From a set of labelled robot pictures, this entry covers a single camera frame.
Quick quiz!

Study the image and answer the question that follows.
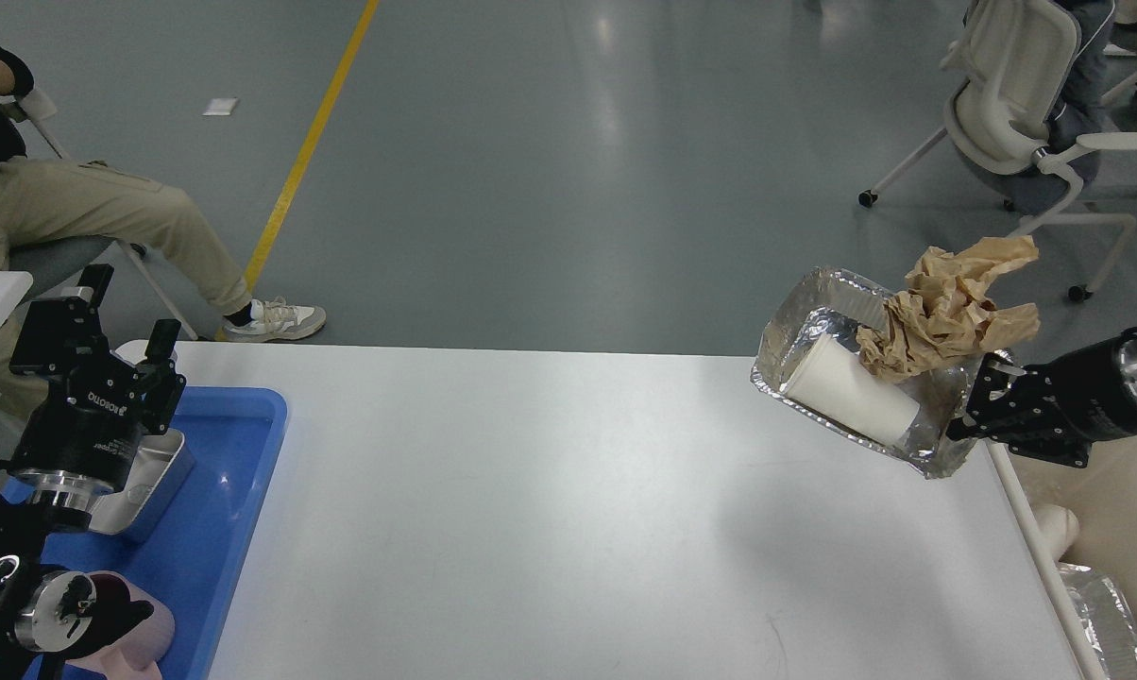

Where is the brown paper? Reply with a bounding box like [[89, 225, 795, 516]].
[[855, 235, 1041, 383]]

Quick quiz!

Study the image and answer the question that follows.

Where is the seated person olive jacket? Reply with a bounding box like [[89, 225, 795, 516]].
[[1047, 1, 1117, 152]]

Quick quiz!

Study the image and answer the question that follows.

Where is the crumpled foil in bin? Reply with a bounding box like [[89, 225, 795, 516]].
[[1057, 562, 1137, 679]]

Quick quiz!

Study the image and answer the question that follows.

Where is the grey office chair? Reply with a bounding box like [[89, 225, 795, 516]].
[[0, 89, 204, 341]]

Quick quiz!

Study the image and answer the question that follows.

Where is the aluminium foil tray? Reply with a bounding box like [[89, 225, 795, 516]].
[[752, 267, 980, 479]]

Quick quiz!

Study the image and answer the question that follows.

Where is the pink mug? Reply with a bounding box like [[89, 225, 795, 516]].
[[66, 569, 176, 679]]

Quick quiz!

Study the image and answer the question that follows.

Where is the white cup in bin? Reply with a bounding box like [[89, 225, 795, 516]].
[[1031, 503, 1079, 561]]

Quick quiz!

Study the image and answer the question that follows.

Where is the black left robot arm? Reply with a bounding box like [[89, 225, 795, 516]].
[[0, 265, 186, 679]]

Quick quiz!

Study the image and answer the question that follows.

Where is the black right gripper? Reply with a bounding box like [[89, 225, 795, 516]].
[[944, 331, 1137, 468]]

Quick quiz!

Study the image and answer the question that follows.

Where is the white office chair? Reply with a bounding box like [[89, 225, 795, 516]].
[[858, 1, 1137, 302]]

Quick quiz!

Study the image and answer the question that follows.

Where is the blue plastic tray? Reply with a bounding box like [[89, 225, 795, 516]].
[[42, 385, 287, 679]]

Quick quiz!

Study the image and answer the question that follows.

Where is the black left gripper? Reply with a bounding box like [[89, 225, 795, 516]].
[[8, 265, 186, 495]]

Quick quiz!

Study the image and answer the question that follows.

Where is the stainless steel rectangular tray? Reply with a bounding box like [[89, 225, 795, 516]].
[[89, 429, 196, 544]]

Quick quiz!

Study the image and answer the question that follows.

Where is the person in black shirt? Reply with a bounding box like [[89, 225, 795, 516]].
[[0, 20, 327, 421]]

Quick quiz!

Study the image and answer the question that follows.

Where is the white plastic bin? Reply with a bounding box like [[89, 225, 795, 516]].
[[989, 430, 1137, 680]]

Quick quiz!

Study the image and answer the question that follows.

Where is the white paper cup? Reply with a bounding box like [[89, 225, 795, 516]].
[[783, 334, 920, 445]]

